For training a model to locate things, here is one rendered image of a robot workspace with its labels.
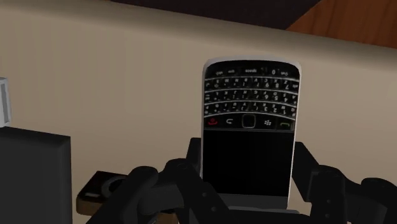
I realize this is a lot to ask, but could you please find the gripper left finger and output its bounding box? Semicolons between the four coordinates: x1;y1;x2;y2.
89;137;232;224

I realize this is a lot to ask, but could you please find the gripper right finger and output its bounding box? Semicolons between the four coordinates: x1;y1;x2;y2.
291;141;397;224

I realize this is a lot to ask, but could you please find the black keypad phone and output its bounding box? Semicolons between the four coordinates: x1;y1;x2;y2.
200;57;303;215

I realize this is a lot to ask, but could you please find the small brown black box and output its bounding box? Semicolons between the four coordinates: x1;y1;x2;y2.
75;170;131;217

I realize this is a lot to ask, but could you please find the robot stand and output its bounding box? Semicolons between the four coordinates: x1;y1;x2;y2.
0;126;73;224

